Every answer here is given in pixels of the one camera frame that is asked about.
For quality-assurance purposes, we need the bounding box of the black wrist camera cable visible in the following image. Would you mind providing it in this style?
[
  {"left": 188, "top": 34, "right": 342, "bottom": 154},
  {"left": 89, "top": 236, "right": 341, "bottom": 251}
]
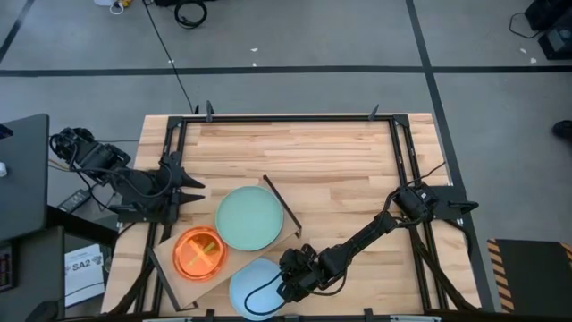
[
  {"left": 243, "top": 267, "right": 349, "bottom": 317},
  {"left": 66, "top": 145, "right": 176, "bottom": 200}
]

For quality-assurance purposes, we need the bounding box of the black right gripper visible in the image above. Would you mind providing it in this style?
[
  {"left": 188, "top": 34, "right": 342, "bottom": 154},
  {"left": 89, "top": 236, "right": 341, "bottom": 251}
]
[{"left": 277, "top": 244, "right": 321, "bottom": 305}]

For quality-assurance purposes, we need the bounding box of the wooden shelf with black legs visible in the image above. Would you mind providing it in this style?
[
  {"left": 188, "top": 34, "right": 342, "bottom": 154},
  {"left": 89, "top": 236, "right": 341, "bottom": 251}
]
[{"left": 146, "top": 174, "right": 303, "bottom": 313}]

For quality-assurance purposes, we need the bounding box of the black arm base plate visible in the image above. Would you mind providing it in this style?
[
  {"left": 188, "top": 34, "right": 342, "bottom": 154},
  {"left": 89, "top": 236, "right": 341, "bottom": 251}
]
[
  {"left": 397, "top": 185, "right": 479, "bottom": 221},
  {"left": 109, "top": 187, "right": 182, "bottom": 224}
]

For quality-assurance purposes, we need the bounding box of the white paper booklet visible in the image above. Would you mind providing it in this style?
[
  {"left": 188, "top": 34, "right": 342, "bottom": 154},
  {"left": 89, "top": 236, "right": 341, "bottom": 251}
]
[{"left": 63, "top": 243, "right": 106, "bottom": 309}]

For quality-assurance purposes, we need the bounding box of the black aluminium table frame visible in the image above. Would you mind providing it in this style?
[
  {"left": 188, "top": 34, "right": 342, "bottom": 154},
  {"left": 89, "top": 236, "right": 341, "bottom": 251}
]
[{"left": 102, "top": 114, "right": 484, "bottom": 322}]

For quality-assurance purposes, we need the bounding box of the light blue plate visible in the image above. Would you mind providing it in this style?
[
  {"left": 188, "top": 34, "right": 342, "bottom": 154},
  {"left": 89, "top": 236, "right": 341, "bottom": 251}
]
[{"left": 228, "top": 258, "right": 288, "bottom": 321}]

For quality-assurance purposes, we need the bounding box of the coiled black cable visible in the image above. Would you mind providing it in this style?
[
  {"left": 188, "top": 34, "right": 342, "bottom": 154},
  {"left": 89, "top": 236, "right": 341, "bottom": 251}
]
[{"left": 173, "top": 0, "right": 209, "bottom": 30}]

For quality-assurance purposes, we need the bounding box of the black equipment case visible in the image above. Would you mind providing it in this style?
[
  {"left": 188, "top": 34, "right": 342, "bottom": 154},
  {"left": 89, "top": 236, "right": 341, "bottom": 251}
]
[
  {"left": 524, "top": 0, "right": 572, "bottom": 32},
  {"left": 537, "top": 26, "right": 572, "bottom": 61}
]

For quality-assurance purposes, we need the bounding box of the hazard striped black mat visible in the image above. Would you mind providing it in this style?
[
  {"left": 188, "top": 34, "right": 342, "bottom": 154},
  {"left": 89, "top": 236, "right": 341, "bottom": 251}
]
[{"left": 486, "top": 238, "right": 572, "bottom": 314}]

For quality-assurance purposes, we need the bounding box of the black power brick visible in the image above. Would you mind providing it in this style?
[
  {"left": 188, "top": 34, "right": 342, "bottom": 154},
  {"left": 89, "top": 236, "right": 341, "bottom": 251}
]
[{"left": 56, "top": 188, "right": 93, "bottom": 215}]

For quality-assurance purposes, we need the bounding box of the dark grey monitor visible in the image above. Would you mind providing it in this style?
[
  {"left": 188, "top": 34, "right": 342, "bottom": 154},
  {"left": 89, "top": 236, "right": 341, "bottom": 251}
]
[{"left": 0, "top": 113, "right": 50, "bottom": 242}]

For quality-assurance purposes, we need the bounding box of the person's shoe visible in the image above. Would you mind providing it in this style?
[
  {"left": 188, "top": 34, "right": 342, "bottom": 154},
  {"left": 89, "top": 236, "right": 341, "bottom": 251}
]
[{"left": 551, "top": 119, "right": 572, "bottom": 140}]

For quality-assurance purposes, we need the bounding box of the large pink transparent plate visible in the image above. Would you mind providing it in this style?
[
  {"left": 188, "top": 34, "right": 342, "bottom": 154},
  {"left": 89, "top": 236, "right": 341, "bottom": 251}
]
[{"left": 172, "top": 225, "right": 229, "bottom": 283}]

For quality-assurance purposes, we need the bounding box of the long black floor cable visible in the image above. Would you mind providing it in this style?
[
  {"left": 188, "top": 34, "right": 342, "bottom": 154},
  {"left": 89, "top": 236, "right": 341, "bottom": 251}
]
[{"left": 141, "top": 0, "right": 200, "bottom": 115}]

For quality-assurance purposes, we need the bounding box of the sage green plate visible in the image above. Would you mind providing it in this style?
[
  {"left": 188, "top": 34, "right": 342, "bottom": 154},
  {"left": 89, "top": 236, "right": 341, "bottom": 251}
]
[{"left": 214, "top": 185, "right": 285, "bottom": 253}]

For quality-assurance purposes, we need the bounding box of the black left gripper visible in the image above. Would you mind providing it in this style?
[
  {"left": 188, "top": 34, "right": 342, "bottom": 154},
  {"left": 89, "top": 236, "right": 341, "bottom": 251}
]
[{"left": 153, "top": 151, "right": 207, "bottom": 225}]

